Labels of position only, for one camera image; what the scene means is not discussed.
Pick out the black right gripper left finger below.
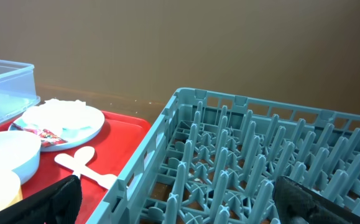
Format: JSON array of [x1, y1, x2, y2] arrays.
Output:
[[0, 175, 83, 224]]

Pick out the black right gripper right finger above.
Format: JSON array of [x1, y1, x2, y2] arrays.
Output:
[[272, 176, 360, 224]]

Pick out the white plastic fork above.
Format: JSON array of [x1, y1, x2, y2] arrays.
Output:
[[54, 153, 117, 189]]

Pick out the white plastic spoon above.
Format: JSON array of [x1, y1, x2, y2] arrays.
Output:
[[73, 146, 95, 167]]

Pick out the light blue food bowl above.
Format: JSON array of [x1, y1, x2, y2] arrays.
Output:
[[0, 131, 41, 184]]

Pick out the red snack wrapper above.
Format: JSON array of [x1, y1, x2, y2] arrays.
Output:
[[12, 123, 67, 147]]

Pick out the light blue plate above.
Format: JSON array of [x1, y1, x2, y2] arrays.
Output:
[[8, 106, 104, 152]]

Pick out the white napkin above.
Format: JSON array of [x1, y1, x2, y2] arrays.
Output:
[[21, 98, 91, 129]]

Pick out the grey dishwasher rack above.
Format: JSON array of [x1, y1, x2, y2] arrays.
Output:
[[88, 88, 360, 223]]

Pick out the clear plastic waste bin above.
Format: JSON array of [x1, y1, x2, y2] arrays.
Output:
[[0, 60, 40, 124]]

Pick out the red plastic tray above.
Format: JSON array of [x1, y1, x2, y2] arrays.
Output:
[[0, 110, 152, 224]]

